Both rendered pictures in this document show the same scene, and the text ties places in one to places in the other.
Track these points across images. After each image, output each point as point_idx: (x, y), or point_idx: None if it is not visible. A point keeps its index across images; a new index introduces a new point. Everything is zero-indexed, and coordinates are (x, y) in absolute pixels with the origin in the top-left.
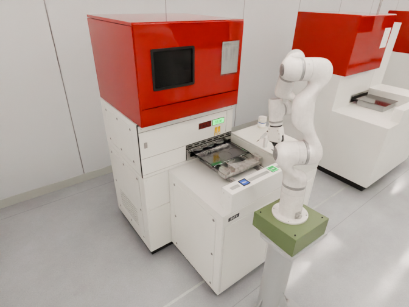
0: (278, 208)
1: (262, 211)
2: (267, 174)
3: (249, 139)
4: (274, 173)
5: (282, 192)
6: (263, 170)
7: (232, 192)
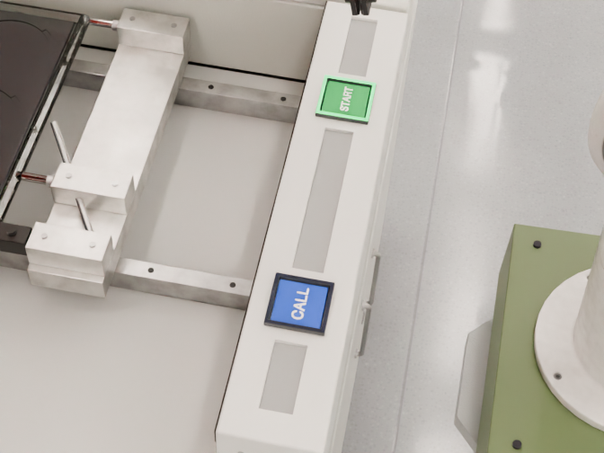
0: (575, 359)
1: (517, 429)
2: (356, 158)
3: None
4: (384, 129)
5: None
6: (309, 138)
7: (312, 433)
